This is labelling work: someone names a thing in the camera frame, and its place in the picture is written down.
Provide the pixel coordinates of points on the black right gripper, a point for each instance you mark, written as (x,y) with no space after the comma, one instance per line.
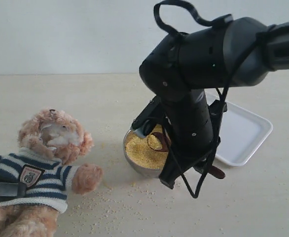
(191,135)

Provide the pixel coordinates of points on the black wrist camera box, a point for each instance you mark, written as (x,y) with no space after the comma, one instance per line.
(147,120)

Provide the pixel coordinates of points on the yellow millet grain in bowl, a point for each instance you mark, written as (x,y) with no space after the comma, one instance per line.
(141,154)

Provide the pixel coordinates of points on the plush teddy bear striped sweater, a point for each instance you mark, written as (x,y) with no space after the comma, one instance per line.
(49,144)

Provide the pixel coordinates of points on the white rectangular plastic tray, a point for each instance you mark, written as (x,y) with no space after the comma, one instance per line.
(242,132)

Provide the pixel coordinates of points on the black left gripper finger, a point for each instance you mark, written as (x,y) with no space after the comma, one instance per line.
(10,190)

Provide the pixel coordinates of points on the stainless steel bowl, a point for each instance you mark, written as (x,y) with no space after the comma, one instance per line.
(146,172)

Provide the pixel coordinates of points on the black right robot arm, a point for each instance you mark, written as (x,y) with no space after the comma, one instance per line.
(190,74)

